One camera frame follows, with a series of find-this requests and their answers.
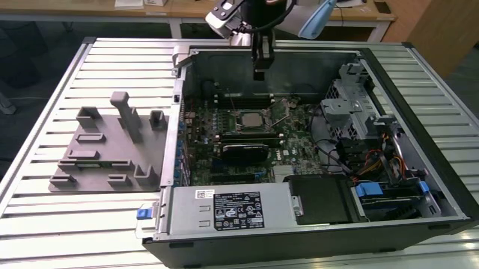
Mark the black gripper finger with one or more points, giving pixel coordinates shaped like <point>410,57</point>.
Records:
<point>256,56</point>

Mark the silver CPU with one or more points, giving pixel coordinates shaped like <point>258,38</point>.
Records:
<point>251,120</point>

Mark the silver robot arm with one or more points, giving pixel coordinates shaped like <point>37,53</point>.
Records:
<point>318,22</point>

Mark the CPU socket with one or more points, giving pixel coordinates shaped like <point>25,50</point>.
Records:
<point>236,122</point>

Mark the silver coin battery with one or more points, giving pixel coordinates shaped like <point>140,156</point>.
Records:
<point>294,103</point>

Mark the metal drive cage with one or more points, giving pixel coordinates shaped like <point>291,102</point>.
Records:
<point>336,107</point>

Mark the small white box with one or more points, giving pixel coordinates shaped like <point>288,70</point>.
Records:
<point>155,2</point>

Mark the small black device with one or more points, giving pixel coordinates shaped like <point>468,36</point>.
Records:
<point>382,7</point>

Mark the black graphics card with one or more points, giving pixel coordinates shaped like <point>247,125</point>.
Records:
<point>243,154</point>

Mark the wooden desk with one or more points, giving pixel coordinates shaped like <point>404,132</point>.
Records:
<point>112,13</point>

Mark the green motherboard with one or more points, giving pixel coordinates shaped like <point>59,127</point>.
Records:
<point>303,165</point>

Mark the silver chipset heatsink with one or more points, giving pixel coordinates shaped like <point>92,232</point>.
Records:
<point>284,172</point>

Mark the wooden cabinet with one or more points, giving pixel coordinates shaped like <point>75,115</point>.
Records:
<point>442,33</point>

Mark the grey parts rack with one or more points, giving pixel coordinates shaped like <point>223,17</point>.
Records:
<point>112,145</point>

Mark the black plastic shroud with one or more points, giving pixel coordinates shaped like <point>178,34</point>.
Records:
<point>322,201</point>

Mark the hard disk in blue carrier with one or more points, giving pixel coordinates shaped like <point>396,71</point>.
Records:
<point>368,190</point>

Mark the green RAM stick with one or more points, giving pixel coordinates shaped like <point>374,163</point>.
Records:
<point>93,166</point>

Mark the grey power supply unit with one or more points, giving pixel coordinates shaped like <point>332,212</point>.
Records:
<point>187,213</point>

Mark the blue case latch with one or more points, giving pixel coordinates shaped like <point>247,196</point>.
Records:
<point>144,214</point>

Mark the grey metal leg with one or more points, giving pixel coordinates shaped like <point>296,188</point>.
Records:
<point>7,106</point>

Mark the black PC case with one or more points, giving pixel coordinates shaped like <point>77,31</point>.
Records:
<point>262,252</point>

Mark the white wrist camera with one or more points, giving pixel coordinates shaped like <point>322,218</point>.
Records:
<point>220,16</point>

